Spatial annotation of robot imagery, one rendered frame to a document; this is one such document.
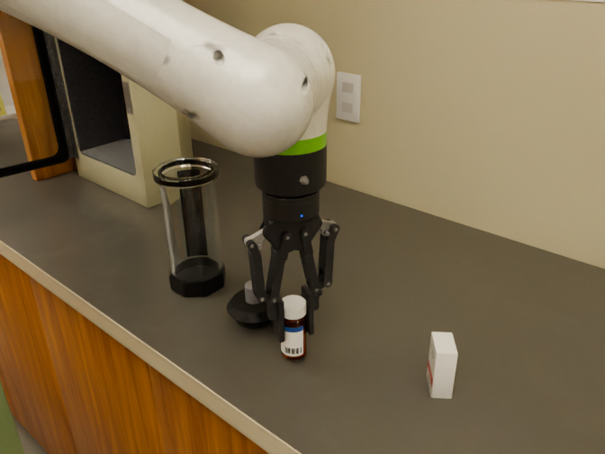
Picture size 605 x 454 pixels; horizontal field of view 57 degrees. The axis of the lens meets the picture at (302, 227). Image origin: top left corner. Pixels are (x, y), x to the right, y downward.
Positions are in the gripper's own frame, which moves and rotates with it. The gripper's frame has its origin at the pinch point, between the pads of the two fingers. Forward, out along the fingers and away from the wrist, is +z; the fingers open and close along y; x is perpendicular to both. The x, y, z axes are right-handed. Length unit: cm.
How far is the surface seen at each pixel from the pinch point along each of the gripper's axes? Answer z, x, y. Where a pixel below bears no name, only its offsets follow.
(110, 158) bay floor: 0, -79, 19
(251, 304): 4.0, -10.6, 3.3
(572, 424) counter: 7.6, 26.4, -28.4
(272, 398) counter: 7.7, 7.1, 6.0
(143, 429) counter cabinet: 36.6, -23.4, 23.1
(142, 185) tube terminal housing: 2, -63, 13
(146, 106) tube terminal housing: -16, -64, 10
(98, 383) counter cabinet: 34, -37, 30
